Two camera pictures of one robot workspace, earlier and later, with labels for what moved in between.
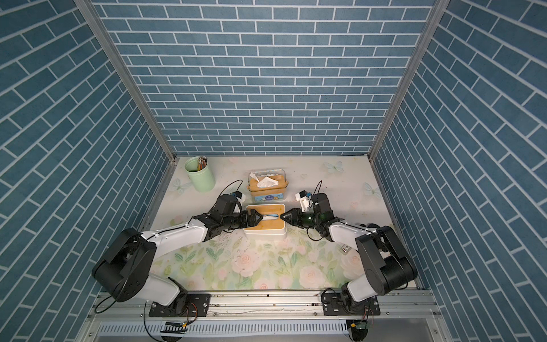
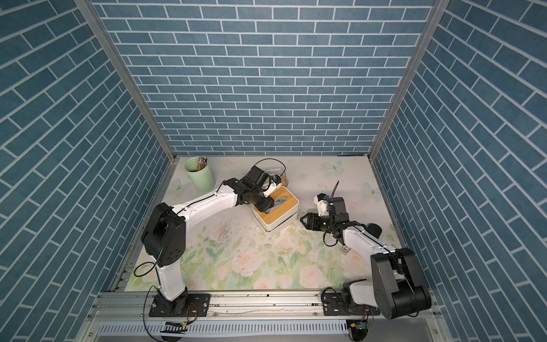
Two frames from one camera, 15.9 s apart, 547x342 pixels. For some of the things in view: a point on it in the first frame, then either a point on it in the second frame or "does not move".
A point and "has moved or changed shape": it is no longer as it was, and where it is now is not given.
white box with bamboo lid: [271, 223] has moved or changed shape
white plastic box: [266, 234] to [282, 215]
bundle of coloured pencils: [201, 162] does not move
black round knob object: [371, 225] does not move
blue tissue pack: [270, 216] to [277, 204]
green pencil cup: [202, 179] does not move
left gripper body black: [236, 221] to [261, 202]
